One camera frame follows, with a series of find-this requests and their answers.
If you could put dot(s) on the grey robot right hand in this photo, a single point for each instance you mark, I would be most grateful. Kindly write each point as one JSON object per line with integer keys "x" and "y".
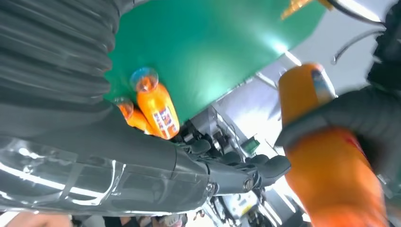
{"x": 94, "y": 163}

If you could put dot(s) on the green table mat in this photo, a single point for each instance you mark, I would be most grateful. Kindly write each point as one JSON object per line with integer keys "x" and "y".
{"x": 203, "y": 47}

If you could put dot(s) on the yellow film wrapped carton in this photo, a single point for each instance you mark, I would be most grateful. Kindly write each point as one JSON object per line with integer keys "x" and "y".
{"x": 296, "y": 6}

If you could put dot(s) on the orange bottle back label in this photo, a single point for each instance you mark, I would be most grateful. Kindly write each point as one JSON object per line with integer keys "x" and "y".
{"x": 134, "y": 117}

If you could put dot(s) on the orange bottle blue-tinted cap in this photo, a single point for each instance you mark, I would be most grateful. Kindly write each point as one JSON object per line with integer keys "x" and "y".
{"x": 158, "y": 109}

